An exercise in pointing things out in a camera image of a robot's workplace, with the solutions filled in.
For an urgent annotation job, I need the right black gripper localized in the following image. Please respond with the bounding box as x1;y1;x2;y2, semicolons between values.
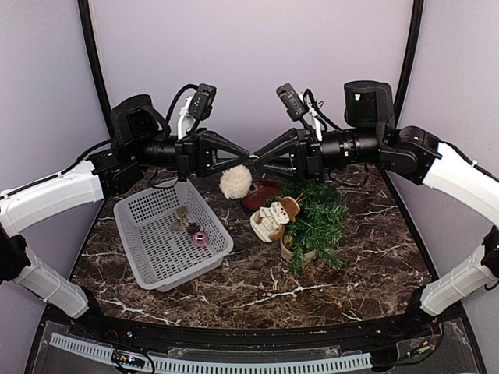
253;123;384;183

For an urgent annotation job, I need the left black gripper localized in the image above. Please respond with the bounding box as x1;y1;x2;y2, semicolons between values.
131;125;251;182

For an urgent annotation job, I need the beige fluffy ornament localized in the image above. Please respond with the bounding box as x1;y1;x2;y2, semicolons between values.
219;155;259;199

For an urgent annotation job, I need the red floral plate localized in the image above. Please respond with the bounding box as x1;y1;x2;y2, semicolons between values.
242;181;281;211

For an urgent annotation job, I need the knit doll ornament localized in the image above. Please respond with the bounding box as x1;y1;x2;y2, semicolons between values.
249;196;300;242

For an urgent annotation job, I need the small potted christmas tree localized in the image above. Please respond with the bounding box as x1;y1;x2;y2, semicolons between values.
281;181;348;275

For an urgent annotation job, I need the white plastic basket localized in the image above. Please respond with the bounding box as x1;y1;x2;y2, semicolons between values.
113;180;234;292

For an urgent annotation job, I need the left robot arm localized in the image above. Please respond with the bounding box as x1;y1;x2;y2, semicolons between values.
1;86;250;340

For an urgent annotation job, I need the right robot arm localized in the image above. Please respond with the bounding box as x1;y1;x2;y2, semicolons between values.
257;80;498;338

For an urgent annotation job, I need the brown pine cone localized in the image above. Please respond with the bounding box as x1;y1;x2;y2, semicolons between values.
186;222;201;237

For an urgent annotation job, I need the small seashell ornament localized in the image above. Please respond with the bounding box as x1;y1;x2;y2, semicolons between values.
170;206;187;231

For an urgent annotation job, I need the pink ball ornament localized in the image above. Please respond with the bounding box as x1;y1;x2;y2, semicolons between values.
192;231;209;248

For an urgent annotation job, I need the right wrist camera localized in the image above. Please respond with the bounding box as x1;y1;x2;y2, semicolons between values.
275;82;336;143

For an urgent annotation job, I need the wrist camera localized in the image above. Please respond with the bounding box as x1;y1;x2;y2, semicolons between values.
275;82;336;143
165;83;217;140

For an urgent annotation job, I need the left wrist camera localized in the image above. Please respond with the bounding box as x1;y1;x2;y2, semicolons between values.
165;83;217;140

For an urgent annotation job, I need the right black frame post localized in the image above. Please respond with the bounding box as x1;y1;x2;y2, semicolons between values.
394;0;424;122

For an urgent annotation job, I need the black front rail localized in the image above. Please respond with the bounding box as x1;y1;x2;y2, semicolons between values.
59;316;444;359

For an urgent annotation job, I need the white cable duct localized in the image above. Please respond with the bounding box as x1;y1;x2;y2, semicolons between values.
49;333;373;373

